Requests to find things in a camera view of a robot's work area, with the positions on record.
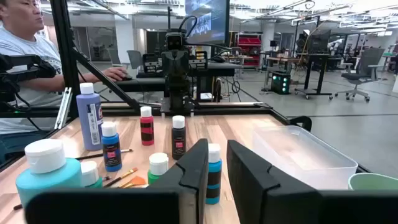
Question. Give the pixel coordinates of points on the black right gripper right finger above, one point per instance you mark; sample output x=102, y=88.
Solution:
x=255, y=186

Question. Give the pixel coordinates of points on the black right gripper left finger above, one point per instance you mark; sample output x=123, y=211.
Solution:
x=192, y=174

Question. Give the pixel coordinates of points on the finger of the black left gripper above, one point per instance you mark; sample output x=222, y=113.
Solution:
x=173, y=90
x=182, y=90

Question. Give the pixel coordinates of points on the cyan paint bottle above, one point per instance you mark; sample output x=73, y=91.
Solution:
x=214, y=180

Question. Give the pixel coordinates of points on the black paint bottle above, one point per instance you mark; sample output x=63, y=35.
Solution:
x=178, y=140

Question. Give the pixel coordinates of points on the red paint bottle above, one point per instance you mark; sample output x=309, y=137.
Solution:
x=146, y=127

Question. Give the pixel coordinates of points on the clear plastic bin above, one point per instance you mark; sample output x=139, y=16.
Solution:
x=298, y=155

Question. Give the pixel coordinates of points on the orange fan paintbrush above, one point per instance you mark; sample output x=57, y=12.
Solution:
x=138, y=181

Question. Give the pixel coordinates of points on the gold ferrule paintbrush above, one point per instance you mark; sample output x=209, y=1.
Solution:
x=124, y=176

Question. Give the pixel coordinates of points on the blue paint bottle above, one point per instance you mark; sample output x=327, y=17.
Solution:
x=111, y=146

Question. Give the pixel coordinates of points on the large lavender paint bottle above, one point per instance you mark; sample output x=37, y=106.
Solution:
x=87, y=124

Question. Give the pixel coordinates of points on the aqua green paint bottle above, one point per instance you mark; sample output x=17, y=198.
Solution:
x=89, y=174

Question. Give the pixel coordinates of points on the pale green cup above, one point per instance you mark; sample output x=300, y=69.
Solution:
x=373, y=182

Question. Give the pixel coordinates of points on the large turquoise paint bottle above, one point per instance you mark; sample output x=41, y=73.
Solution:
x=46, y=177

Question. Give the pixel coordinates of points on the grey office chair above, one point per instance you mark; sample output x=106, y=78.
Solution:
x=362, y=76
x=135, y=59

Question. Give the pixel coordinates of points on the black computer mouse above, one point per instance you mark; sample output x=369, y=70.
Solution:
x=127, y=77

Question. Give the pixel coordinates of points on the large computer monitor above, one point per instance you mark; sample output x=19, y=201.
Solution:
x=206, y=21

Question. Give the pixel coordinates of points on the red storage rack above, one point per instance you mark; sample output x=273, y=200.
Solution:
x=248, y=42

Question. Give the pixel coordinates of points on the black table clamp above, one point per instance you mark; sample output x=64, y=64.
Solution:
x=301, y=123

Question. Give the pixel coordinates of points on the computer tower green lights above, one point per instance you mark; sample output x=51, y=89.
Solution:
x=280, y=82

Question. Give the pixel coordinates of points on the silver aluminium bar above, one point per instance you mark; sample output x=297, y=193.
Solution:
x=63, y=107

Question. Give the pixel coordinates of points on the black rolling stand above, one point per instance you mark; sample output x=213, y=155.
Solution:
x=312, y=74

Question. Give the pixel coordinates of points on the black mounted device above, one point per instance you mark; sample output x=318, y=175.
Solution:
x=25, y=70

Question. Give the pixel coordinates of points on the person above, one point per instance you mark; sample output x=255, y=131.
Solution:
x=21, y=46

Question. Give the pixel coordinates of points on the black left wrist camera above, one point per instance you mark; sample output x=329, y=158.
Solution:
x=174, y=41

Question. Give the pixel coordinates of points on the black aluminium frame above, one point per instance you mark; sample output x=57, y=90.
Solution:
x=64, y=46

